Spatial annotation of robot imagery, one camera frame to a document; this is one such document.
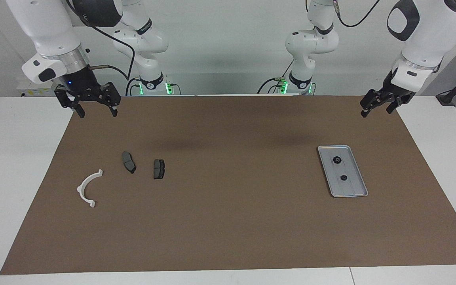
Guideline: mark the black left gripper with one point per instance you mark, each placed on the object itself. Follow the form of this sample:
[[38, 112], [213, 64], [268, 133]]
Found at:
[[397, 91]]

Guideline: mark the dark grey curved brake pad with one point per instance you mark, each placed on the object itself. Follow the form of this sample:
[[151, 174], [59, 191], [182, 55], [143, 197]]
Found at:
[[128, 161]]

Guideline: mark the silver metal tray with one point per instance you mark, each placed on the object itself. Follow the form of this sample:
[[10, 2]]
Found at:
[[352, 188]]

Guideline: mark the large black bearing gear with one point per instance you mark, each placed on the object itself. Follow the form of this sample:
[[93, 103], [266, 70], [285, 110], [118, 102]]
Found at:
[[334, 160]]

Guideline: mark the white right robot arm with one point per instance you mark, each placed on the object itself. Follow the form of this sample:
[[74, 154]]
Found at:
[[46, 23]]

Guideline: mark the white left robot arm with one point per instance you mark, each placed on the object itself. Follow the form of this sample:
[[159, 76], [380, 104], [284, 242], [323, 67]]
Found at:
[[430, 35]]

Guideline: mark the brown table mat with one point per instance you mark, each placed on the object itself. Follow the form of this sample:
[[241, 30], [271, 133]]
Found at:
[[232, 221]]

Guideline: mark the white power strip box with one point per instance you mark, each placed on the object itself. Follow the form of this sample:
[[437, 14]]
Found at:
[[34, 93]]

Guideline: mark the white curved plastic bracket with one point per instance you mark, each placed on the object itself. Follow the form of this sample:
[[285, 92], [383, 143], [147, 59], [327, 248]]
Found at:
[[79, 190]]

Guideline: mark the dark grey rectangular brake pad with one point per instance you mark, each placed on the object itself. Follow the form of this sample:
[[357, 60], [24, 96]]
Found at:
[[159, 169]]

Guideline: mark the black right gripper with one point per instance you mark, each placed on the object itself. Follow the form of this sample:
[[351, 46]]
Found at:
[[78, 81]]

